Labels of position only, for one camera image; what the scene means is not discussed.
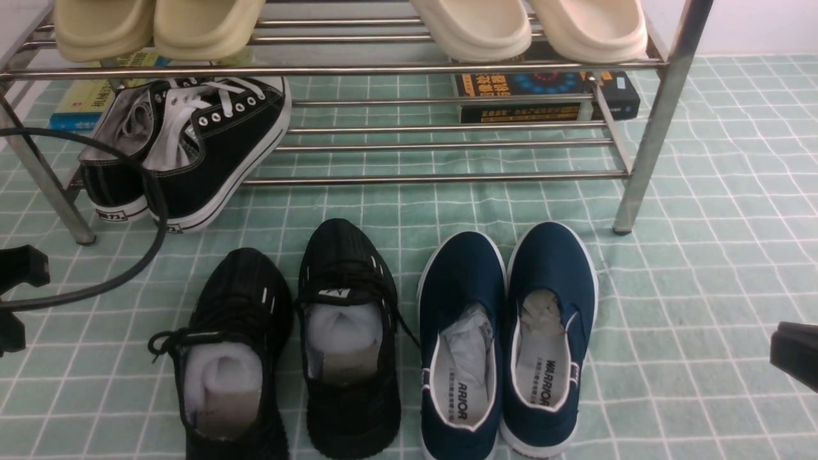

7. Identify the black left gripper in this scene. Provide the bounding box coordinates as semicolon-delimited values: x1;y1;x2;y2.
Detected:
1;245;50;356

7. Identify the green checkered floor cloth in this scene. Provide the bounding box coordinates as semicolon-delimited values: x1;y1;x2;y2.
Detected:
1;55;817;459

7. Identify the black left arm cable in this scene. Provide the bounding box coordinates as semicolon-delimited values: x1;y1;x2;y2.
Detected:
0;126;169;312

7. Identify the black canvas sneaker left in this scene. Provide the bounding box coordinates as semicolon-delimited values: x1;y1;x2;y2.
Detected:
79;80;171;222

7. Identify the cream foam slipper far right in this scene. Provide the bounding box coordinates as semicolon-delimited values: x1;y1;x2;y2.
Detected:
529;1;649;64

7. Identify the black knit sneaker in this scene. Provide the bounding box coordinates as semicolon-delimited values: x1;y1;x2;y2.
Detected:
295;218;406;459
147;248;294;459

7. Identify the black book with orange text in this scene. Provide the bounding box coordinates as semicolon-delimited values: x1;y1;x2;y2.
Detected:
452;71;642;123

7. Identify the black canvas sneaker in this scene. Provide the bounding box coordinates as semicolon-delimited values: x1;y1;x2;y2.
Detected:
143;77;292;234
79;80;171;222

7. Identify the black canvas sneaker right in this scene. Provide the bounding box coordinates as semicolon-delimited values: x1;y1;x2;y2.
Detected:
143;77;292;234

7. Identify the cream foam slipper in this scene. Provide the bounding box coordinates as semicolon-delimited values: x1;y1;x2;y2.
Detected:
529;1;649;64
410;1;532;63

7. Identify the navy slip-on shoe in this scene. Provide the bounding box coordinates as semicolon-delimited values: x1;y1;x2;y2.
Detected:
417;232;506;459
500;221;599;458

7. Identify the silver metal shoe rack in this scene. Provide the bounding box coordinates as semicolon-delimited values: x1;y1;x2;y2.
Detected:
2;1;714;247

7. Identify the yellow foam slipper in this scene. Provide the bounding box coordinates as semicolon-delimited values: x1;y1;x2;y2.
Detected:
52;1;156;62
153;1;266;61

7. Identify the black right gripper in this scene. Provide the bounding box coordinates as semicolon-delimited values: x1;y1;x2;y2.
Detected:
769;321;817;392

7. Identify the yellow foam slipper far left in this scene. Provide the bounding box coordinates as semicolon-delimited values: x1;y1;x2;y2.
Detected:
52;1;156;62

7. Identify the yellow and blue book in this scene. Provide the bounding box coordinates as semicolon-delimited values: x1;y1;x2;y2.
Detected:
49;50;171;132

